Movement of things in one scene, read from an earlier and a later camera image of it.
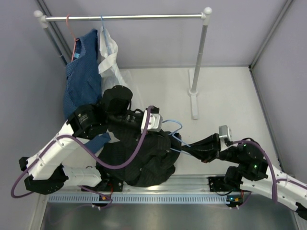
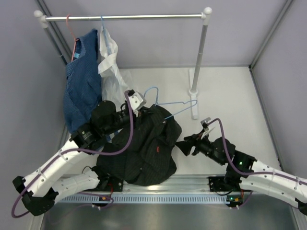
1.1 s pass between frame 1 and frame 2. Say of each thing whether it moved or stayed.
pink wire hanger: stayed
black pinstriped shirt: moved
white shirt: stayed
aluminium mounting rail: stayed
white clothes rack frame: stayed
